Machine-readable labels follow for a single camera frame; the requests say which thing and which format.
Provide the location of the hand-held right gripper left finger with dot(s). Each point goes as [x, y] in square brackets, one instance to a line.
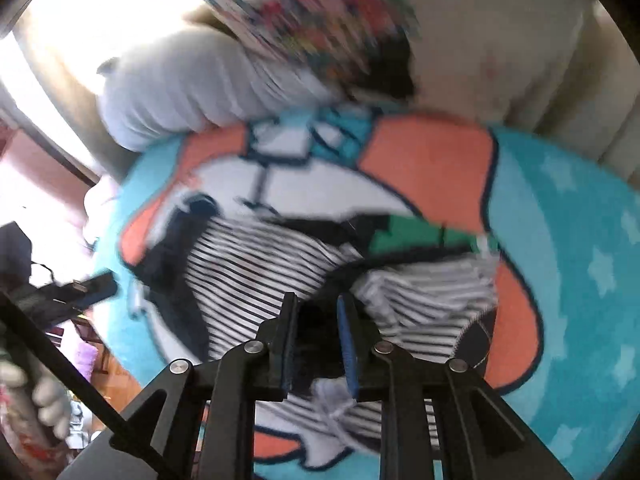
[289, 350]

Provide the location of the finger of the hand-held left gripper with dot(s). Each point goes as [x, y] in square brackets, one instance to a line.
[97, 288]

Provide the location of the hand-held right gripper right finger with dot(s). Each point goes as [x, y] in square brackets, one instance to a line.
[349, 350]

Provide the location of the striped pants with dark patch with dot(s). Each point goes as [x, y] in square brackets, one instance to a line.
[240, 280]

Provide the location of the purple cloth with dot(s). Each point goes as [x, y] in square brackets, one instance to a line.
[85, 355]

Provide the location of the thin black rod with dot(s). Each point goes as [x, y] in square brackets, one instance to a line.
[60, 355]

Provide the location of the pale lumpy object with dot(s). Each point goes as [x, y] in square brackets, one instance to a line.
[50, 400]

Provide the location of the green and black garment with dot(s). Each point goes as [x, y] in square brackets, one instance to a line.
[420, 240]

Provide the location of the pale grey pillow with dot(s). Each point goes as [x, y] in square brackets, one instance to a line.
[200, 90]

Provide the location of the blue cartoon printed blanket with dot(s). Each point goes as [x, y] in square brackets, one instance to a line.
[575, 260]

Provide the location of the floral printed pillow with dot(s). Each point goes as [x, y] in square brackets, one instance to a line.
[325, 25]

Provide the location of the beige padded headboard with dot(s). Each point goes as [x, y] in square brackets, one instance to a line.
[600, 110]

